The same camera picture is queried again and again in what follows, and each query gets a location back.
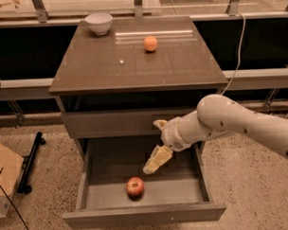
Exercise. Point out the closed grey top drawer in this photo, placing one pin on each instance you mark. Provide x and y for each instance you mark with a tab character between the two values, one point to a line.
117	123

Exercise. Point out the cardboard box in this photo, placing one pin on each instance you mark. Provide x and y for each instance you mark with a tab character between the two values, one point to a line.
10	170

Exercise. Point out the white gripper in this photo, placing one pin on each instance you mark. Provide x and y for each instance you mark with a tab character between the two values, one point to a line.
172	135

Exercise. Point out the orange fruit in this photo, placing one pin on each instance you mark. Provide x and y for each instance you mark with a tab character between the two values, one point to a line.
150	43

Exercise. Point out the grey drawer cabinet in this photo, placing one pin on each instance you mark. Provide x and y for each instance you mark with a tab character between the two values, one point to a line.
114	71

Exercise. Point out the metal window railing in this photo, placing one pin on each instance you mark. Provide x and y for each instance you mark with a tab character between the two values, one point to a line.
243	80

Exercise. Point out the black metal stand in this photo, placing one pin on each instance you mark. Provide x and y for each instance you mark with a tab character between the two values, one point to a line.
24	186

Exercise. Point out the open grey middle drawer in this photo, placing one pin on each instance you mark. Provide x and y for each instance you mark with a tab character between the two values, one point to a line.
177	192

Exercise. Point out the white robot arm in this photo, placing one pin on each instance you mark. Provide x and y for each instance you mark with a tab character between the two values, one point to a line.
215	117

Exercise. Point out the white ceramic bowl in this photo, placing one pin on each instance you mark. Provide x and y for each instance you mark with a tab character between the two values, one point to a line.
99	23

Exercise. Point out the red apple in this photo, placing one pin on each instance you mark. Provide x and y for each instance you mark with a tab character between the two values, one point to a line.
135	187

